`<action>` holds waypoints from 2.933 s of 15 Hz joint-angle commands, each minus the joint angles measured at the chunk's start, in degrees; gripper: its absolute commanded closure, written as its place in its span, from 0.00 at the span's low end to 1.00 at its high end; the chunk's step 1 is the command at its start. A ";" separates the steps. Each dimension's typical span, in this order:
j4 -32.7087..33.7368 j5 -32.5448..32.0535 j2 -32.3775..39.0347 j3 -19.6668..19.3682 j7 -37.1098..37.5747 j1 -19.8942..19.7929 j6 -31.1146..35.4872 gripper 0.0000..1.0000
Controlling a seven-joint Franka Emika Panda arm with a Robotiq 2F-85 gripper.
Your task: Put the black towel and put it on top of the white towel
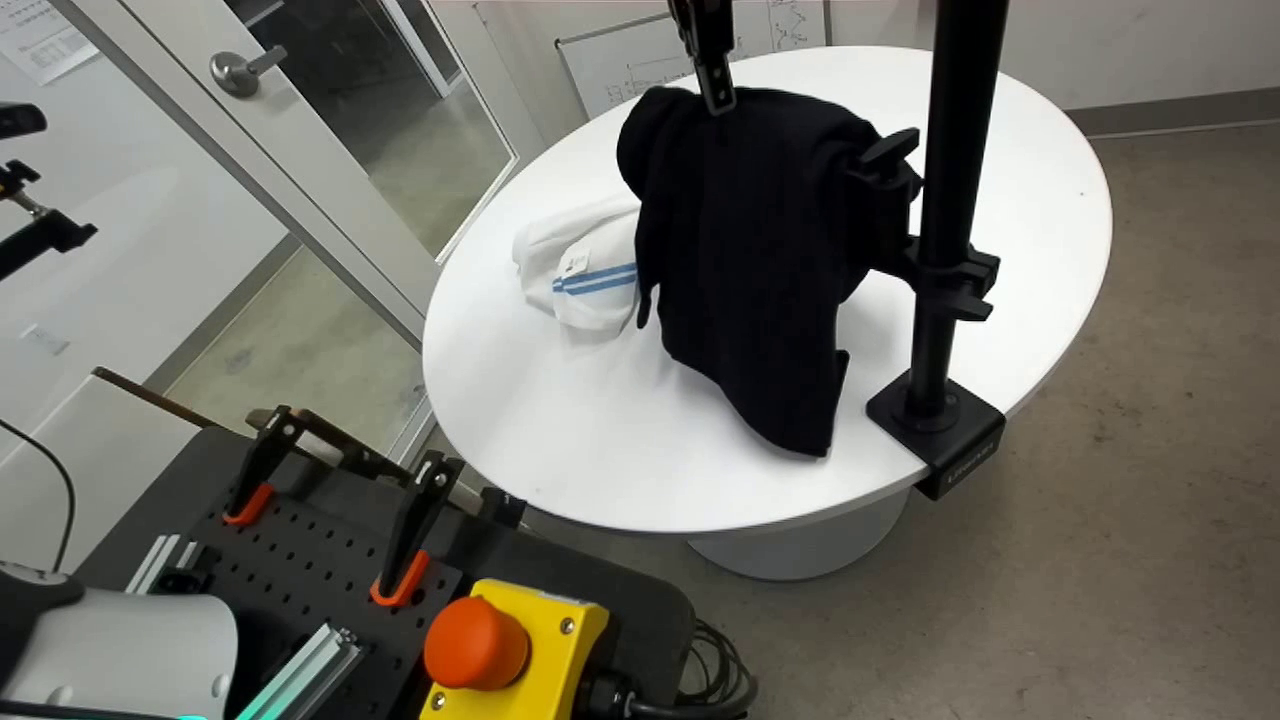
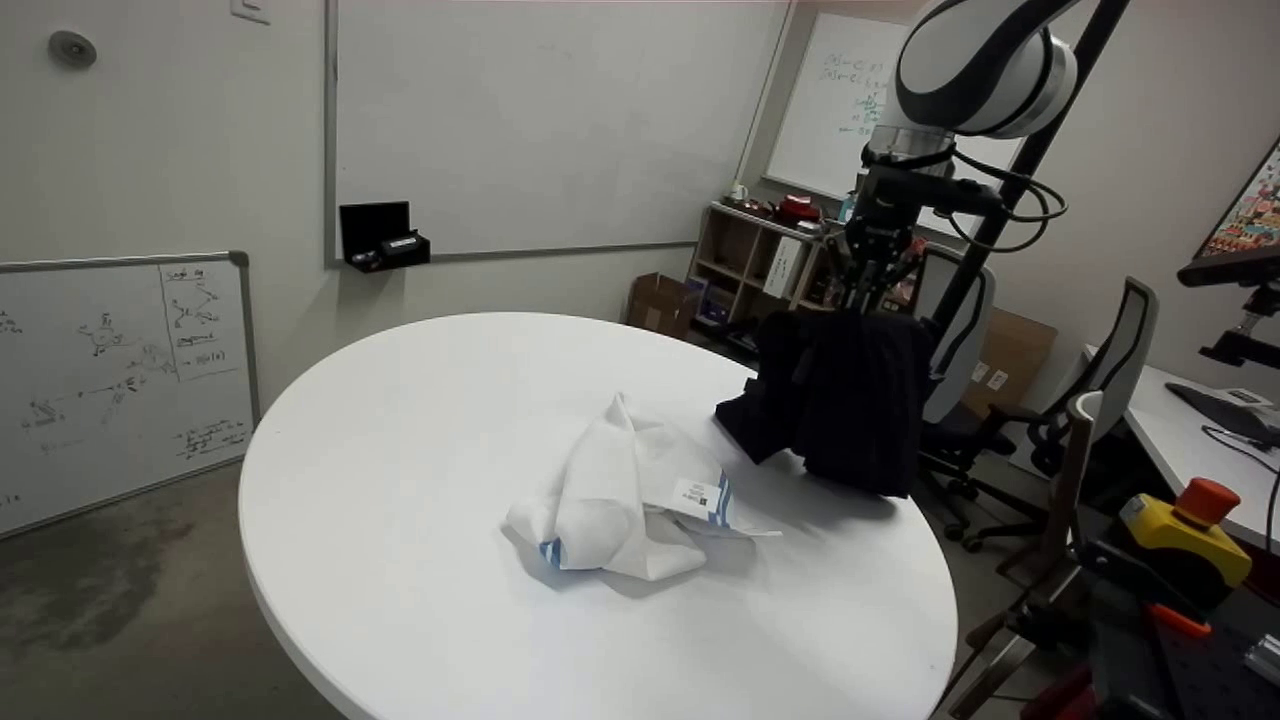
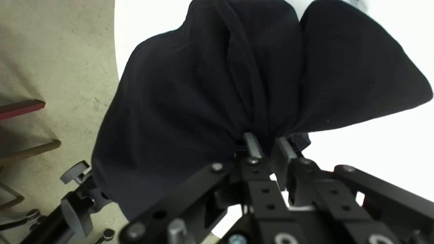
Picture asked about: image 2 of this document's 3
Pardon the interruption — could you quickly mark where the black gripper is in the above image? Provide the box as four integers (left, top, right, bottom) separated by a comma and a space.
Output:
839, 196, 925, 320

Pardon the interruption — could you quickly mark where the black towel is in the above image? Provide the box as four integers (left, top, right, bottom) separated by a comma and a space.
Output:
711, 308, 939, 500

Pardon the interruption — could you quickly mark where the white towel with blue stripe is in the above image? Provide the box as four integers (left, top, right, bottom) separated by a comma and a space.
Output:
500, 390, 786, 589

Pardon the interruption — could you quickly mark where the red item on shelf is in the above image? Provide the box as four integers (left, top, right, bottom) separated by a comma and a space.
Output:
775, 194, 826, 231

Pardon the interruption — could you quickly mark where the wooden shelf unit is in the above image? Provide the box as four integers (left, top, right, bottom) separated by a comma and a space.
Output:
693, 196, 856, 336

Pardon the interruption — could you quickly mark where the large cardboard box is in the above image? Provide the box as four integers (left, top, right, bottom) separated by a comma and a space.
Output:
959, 308, 1059, 419

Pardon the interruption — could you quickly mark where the whiteboard with green writing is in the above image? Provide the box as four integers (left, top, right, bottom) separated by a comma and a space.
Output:
764, 12, 946, 203

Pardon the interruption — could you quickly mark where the small cardboard box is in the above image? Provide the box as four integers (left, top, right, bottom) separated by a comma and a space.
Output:
624, 272, 706, 339

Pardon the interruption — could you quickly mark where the grey back office chair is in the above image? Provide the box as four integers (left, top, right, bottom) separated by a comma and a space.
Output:
986, 278, 1162, 552

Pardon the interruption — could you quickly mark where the black pole stand with clamp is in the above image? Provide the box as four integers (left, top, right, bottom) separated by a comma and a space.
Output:
925, 0, 1135, 346

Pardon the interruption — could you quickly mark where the white desk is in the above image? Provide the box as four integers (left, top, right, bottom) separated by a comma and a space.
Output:
1124, 364, 1280, 552

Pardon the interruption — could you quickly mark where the black keyboard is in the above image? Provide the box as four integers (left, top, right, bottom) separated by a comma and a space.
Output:
1164, 375, 1280, 453

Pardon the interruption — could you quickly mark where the computer monitor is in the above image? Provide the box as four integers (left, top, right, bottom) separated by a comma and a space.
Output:
1173, 131, 1280, 292

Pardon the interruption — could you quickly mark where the yellow emergency stop red button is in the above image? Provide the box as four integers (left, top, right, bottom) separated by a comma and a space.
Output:
1118, 477, 1258, 594

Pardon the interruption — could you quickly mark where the black whiteboard marker tray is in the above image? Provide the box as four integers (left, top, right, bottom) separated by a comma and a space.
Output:
337, 196, 435, 278

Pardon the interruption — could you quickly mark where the silver aluminium extrusion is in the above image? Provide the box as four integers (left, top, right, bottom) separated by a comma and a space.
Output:
1240, 631, 1280, 688

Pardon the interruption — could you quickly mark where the small framed whiteboard with scribbles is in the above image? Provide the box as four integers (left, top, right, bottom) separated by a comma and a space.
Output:
0, 249, 266, 540

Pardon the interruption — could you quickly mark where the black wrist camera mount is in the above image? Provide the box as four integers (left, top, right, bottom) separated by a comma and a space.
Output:
856, 139, 1010, 218

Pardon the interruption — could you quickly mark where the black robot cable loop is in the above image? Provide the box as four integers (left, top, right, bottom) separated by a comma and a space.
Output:
954, 144, 1073, 259

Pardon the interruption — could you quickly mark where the large wall whiteboard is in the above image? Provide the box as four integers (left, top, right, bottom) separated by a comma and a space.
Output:
319, 0, 794, 270

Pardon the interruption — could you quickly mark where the black clamp with orange handle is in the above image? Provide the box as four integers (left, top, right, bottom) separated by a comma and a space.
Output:
1144, 595, 1221, 648

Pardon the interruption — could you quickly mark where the round grey wall device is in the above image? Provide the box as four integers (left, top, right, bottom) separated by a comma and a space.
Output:
43, 30, 99, 73

